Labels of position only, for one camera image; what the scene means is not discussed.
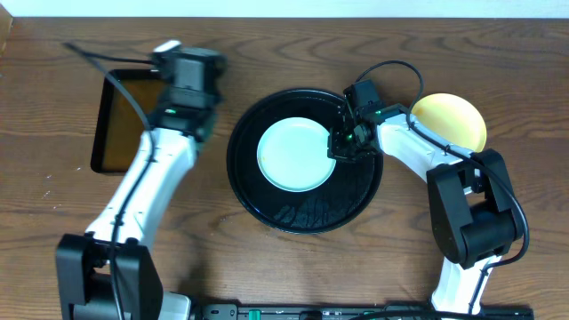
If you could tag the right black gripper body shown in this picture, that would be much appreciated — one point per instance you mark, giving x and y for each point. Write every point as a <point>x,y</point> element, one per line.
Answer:
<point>340,145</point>

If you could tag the light green plate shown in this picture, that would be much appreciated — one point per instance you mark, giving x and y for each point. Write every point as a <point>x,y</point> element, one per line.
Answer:
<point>292,155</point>

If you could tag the yellow plate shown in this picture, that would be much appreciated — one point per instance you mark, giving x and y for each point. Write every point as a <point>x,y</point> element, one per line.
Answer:
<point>453,118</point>

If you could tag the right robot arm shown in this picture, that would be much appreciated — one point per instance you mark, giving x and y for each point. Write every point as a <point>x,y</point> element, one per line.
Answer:
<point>476,220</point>

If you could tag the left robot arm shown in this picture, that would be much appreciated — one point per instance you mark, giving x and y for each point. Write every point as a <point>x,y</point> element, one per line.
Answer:
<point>107,272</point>

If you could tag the round black serving tray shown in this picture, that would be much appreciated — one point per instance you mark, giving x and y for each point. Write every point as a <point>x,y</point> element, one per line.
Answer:
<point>351,187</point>

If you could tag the black rectangular water tray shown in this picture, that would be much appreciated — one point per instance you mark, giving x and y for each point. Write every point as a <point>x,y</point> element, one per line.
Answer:
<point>118,129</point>

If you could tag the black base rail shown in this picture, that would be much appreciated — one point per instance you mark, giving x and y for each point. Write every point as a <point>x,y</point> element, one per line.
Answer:
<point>236,312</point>

